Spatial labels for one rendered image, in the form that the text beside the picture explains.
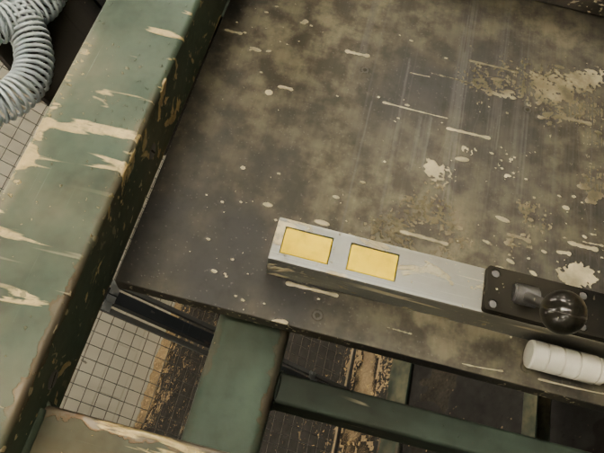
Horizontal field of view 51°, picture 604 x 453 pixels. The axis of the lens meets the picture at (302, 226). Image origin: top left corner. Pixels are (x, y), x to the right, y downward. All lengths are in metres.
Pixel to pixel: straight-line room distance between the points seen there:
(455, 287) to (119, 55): 0.42
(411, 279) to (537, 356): 0.15
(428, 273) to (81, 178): 0.35
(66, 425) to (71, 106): 0.31
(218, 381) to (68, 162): 0.27
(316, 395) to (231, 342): 0.11
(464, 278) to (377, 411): 0.17
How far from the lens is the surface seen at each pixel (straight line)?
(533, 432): 2.29
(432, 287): 0.66
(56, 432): 0.61
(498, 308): 0.67
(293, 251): 0.65
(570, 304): 0.57
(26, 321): 0.59
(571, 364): 0.70
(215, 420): 0.68
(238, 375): 0.69
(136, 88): 0.69
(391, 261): 0.67
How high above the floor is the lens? 1.98
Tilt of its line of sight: 27 degrees down
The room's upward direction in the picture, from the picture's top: 60 degrees counter-clockwise
